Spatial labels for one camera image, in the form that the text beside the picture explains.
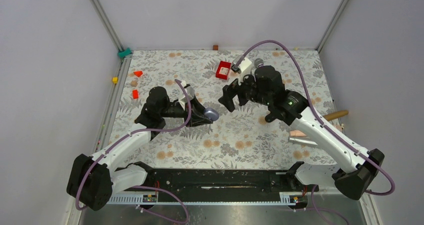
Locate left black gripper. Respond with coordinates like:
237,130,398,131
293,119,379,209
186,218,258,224
160,95,214,128

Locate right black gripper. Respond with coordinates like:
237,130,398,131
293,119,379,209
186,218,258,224
218,68,272,112

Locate lavender earbud charging case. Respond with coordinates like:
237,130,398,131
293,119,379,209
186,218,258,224
203,107,220,122

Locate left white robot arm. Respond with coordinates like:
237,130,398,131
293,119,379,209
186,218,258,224
66,84,220,211

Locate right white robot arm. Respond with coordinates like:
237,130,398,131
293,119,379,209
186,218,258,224
218,66,385,200

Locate red open box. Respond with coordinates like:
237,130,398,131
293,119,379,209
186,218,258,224
215,61,232,80

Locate floral patterned mat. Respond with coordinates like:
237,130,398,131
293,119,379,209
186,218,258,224
109,50,334,170

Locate purple glitter microphone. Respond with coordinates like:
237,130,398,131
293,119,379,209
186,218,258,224
253,58,264,69

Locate red small block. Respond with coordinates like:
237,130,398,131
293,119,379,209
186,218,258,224
132,89,139,99

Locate tan small block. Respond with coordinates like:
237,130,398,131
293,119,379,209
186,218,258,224
130,80,138,87

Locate orange triangular block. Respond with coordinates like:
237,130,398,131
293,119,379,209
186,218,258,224
133,70,143,78

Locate pink cylinder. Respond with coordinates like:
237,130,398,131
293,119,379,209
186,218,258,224
289,130,307,137

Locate silver metal cylinder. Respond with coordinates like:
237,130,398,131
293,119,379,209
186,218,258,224
288,136,318,148

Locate teal block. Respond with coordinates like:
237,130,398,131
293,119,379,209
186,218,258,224
117,47,132,59

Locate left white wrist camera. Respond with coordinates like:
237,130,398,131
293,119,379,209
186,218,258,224
178,80,196,110

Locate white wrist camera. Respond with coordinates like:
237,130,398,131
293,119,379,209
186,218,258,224
178,80,196,110
230,55,253,85

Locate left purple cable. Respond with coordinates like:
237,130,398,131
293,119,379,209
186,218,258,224
75,79,193,225

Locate purple cable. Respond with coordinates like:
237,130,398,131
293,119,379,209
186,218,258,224
231,39,396,225
75,79,193,225

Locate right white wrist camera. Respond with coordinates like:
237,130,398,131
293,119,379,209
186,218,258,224
230,55,253,85

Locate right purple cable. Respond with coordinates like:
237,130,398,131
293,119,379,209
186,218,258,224
231,39,396,225

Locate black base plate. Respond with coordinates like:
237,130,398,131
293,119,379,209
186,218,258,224
135,161,319,204

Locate wooden handle stick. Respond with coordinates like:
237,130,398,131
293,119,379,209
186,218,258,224
323,110,349,121

